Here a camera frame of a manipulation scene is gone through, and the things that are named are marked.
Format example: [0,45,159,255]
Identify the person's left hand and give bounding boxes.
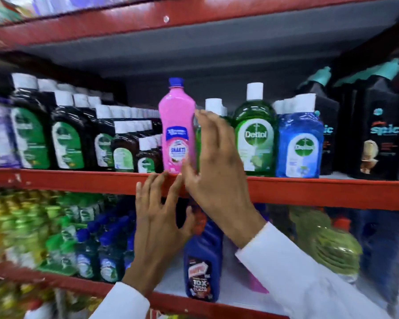
[121,172,196,298]

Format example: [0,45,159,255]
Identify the person's right hand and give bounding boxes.
[181,109,267,248]

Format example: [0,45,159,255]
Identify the pink bottle with blue cap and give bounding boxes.
[158,77,197,174]

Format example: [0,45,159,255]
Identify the person's left forearm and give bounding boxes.
[88,282,151,319]

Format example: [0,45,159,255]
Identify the person's right forearm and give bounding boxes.
[234,222,391,319]

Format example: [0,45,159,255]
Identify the blue toilet cleaner bottle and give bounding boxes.
[183,205,224,303]

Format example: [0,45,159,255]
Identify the group of small blue bottles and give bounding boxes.
[74,209,137,284]

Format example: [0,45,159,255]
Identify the large green bottle white cap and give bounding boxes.
[232,82,277,178]

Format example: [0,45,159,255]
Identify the group of small green bottles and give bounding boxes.
[37,192,102,277]

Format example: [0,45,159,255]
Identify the row of dark brown bottles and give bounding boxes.
[9,72,164,174]

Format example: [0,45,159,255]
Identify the pink packet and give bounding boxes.
[249,272,270,295]

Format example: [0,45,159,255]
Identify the red metal shelf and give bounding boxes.
[0,262,290,319]
[0,167,399,214]
[0,0,399,53]

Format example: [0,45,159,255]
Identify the blue bottle white cap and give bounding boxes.
[275,93,325,179]

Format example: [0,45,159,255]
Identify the group of yellow bottles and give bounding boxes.
[0,190,49,267]

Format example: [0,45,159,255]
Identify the green floor cleaner bottle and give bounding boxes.
[290,206,364,283]

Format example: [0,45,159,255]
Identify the black bottle teal cap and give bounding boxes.
[295,66,340,176]
[347,58,399,181]

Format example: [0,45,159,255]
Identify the purple bottle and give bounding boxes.
[0,97,21,169]

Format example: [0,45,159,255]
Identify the group of yellow green packs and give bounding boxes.
[0,276,104,319]

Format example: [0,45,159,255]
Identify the dark blue bottles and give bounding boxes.
[350,209,399,304]

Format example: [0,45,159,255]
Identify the pile of colourful packets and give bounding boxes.
[0,0,157,25]

